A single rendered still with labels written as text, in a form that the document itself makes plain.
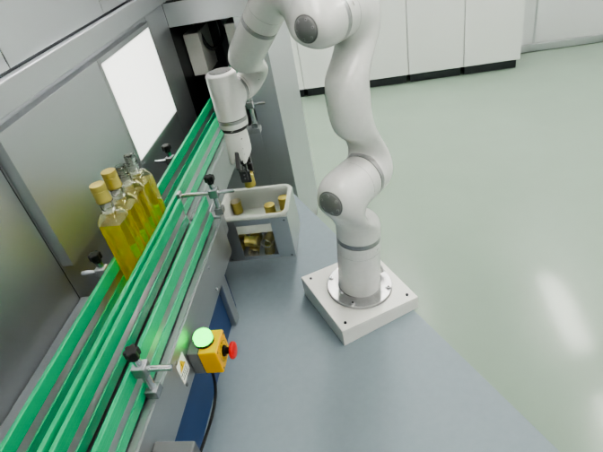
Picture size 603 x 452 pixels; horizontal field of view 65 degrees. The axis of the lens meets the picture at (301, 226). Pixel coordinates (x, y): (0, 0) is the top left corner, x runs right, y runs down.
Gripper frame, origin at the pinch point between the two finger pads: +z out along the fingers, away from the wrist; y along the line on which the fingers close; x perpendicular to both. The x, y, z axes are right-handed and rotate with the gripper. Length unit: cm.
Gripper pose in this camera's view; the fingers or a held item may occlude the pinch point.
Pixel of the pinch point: (247, 172)
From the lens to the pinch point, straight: 147.4
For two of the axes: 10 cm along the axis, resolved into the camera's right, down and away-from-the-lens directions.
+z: 1.7, 8.0, 5.8
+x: 9.8, -0.7, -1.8
